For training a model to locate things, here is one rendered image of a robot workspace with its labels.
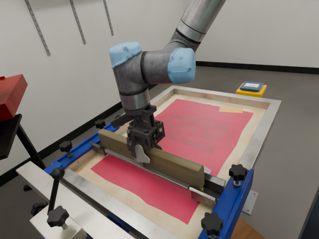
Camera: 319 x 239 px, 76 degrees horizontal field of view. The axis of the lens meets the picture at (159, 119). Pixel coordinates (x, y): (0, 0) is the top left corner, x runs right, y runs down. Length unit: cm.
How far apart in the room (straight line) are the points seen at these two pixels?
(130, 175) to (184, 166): 24
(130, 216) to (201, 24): 51
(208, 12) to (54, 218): 54
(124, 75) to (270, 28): 378
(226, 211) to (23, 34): 239
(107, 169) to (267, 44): 378
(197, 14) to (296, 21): 359
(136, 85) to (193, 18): 21
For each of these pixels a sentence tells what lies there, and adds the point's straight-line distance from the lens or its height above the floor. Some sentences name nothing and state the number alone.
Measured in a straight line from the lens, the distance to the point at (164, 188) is 66.
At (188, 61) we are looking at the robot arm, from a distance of 43.
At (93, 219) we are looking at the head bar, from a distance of 55.
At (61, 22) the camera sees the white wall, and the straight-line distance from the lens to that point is 274.
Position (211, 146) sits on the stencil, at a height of 96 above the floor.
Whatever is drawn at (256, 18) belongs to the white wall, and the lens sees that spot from 417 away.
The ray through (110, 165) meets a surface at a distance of 79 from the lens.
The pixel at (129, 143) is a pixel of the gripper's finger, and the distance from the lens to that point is 58.
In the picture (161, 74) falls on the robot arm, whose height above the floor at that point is 132.
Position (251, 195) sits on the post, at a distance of 187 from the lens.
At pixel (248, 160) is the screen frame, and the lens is 70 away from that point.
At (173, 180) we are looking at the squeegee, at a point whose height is 101.
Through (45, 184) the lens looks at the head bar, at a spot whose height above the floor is 104.
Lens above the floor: 146
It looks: 31 degrees down
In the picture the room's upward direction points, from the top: 9 degrees counter-clockwise
